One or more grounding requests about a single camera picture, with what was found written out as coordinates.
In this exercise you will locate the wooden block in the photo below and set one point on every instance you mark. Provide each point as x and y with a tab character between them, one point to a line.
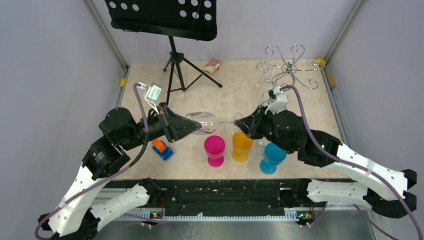
331	80

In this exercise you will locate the clear wine glass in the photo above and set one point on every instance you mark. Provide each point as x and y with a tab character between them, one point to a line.
210	123

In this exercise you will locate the small clear tumbler glass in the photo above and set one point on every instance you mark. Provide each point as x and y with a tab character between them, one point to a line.
260	145

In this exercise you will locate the black music stand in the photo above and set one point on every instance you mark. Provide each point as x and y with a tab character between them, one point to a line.
187	19

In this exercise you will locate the magenta plastic goblet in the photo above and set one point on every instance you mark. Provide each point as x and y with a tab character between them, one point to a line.
214	147

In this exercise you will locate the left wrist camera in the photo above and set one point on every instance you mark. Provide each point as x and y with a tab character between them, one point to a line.
151	93

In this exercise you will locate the tall clear flute glass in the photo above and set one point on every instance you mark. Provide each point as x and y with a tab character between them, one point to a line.
259	92

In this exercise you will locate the small pink card box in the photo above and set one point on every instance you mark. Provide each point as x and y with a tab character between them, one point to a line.
212	66

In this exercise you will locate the orange plastic goblet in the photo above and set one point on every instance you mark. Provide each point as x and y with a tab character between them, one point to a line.
241	146

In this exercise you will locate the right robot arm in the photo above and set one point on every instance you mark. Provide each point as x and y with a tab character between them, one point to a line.
373	186

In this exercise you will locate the blue orange toy car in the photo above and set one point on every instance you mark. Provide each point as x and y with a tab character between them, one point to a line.
162	149

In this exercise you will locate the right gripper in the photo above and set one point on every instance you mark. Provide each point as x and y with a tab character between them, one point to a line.
250	125

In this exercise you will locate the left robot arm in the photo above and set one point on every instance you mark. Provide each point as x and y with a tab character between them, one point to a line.
122	144

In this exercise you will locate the chrome wine glass rack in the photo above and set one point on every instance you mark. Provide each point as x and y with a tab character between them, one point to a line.
285	74

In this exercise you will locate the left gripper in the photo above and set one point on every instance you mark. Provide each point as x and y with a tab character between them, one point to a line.
176	126

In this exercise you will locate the blue plastic goblet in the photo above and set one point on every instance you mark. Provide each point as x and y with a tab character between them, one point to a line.
272	157

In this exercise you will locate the yellow left edge clamp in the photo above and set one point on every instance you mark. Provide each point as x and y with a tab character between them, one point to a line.
122	83

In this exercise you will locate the yellow corner clamp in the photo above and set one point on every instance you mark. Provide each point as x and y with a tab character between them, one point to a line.
321	62

